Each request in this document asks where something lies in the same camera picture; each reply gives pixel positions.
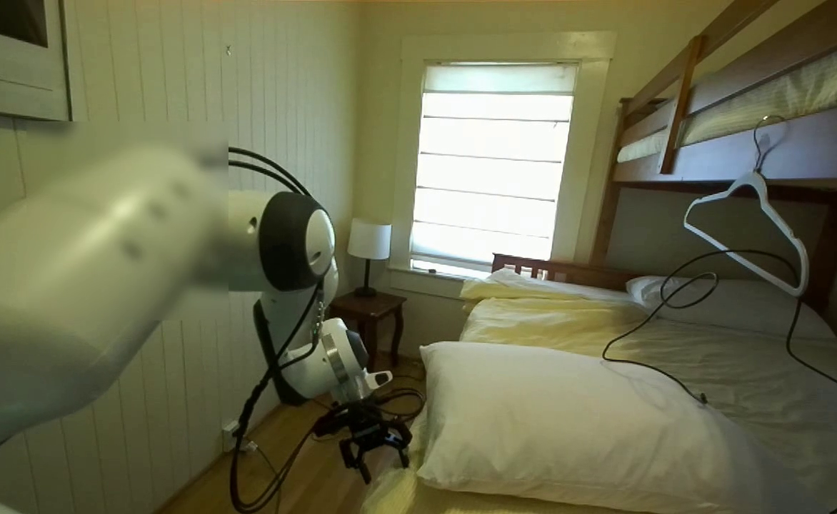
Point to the large white pillow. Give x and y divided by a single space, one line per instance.
569 429

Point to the small white pillow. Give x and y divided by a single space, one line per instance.
742 303

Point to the white framed wall picture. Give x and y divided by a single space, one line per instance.
18 66

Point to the wooden bunk bed frame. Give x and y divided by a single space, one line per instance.
797 144

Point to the white window blind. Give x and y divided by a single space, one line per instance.
492 172

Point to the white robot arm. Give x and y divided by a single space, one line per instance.
76 287

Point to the bunk mattress with pale sheet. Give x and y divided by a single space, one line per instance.
797 90

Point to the white plastic clothes hanger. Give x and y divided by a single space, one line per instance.
780 229

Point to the white shade table lamp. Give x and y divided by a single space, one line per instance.
370 242

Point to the dark wooden nightstand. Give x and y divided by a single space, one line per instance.
370 306

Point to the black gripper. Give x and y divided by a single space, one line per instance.
370 426

